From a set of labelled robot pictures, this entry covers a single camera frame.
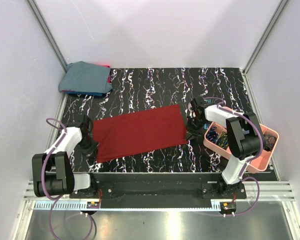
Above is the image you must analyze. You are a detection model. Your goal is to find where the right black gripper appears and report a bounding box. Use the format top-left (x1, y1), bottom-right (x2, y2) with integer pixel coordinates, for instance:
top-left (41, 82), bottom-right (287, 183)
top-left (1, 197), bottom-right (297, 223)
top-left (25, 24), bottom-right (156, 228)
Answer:
top-left (184, 116), bottom-right (207, 142)

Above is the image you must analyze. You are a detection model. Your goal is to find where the dark red cloth napkin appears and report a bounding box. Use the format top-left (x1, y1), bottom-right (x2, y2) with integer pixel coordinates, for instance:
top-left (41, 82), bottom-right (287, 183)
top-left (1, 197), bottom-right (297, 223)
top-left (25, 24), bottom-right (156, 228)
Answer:
top-left (92, 104), bottom-right (188, 163)

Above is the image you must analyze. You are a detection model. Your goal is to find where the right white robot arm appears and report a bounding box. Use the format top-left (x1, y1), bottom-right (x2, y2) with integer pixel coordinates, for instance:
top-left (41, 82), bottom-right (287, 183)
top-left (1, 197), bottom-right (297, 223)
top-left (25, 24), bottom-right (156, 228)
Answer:
top-left (185, 97), bottom-right (266, 199)

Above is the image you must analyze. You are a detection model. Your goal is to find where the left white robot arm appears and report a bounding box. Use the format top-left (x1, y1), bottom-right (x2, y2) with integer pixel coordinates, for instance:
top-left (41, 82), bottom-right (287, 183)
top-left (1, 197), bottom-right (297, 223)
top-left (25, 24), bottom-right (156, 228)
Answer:
top-left (31, 114), bottom-right (99, 200)

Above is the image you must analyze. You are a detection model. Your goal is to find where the blue dotted rolled sock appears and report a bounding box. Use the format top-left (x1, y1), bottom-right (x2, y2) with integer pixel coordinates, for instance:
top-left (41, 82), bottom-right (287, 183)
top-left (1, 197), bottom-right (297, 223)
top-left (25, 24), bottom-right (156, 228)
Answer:
top-left (205, 126), bottom-right (219, 144)

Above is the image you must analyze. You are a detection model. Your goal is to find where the pink divided organizer tray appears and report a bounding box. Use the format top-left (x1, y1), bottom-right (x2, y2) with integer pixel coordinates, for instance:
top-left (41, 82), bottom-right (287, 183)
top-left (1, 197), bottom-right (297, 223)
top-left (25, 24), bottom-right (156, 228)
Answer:
top-left (203, 105), bottom-right (279, 174)

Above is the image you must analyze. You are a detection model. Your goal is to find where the yellow blue rolled sock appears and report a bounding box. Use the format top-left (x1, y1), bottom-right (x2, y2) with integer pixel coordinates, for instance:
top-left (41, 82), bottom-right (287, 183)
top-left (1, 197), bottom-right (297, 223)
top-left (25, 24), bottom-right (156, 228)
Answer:
top-left (215, 132), bottom-right (229, 150)

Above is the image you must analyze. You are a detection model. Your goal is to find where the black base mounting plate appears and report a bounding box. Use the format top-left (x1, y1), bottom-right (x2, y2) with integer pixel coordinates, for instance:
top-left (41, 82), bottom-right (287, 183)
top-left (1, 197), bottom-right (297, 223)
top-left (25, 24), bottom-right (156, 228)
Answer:
top-left (70, 172), bottom-right (247, 211)

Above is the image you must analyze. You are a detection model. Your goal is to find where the brown patterned rolled sock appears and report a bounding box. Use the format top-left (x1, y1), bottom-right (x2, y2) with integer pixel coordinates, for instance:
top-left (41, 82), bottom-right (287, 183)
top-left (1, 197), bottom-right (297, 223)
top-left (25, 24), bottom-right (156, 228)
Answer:
top-left (263, 134), bottom-right (277, 152)

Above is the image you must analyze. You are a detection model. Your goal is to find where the folded grey-blue cloth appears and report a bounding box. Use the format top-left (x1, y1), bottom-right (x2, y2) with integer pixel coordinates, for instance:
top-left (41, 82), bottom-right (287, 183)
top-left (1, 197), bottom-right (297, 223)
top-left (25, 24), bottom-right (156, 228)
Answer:
top-left (58, 61), bottom-right (113, 94)

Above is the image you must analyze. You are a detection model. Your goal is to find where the folded pink cloth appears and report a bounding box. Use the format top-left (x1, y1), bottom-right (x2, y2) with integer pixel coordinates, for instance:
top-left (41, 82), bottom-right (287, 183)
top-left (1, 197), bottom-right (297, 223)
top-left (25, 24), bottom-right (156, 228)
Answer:
top-left (98, 64), bottom-right (111, 84)

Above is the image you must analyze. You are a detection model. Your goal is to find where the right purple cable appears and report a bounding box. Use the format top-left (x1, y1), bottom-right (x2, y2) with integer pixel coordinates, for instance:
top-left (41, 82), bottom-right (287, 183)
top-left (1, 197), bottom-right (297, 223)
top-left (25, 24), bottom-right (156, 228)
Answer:
top-left (204, 96), bottom-right (263, 218)

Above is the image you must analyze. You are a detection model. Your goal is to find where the purple cable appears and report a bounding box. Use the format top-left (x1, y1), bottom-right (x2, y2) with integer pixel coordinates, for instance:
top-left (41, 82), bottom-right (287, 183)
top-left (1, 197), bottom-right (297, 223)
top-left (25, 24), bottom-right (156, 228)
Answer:
top-left (204, 96), bottom-right (263, 218)
top-left (41, 117), bottom-right (97, 240)

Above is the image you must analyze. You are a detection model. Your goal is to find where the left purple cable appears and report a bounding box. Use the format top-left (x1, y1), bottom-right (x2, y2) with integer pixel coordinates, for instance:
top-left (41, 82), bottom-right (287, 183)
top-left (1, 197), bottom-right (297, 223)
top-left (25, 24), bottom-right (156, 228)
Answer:
top-left (41, 117), bottom-right (97, 240)

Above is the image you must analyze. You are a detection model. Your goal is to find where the right aluminium frame post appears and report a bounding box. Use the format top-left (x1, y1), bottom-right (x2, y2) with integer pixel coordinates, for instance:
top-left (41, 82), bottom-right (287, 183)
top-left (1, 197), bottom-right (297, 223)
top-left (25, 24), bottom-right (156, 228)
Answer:
top-left (242, 0), bottom-right (290, 74)

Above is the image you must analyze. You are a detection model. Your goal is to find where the aluminium frame post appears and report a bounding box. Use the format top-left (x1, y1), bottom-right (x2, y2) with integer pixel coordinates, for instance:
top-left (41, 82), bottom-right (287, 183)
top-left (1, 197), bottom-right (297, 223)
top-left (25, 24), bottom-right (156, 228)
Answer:
top-left (242, 0), bottom-right (290, 74)
top-left (26, 0), bottom-right (68, 73)

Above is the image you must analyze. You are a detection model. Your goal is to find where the left aluminium frame post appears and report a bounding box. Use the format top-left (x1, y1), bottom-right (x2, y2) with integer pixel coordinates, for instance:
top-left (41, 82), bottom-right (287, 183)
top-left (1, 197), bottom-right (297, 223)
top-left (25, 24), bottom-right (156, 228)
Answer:
top-left (26, 0), bottom-right (68, 73)

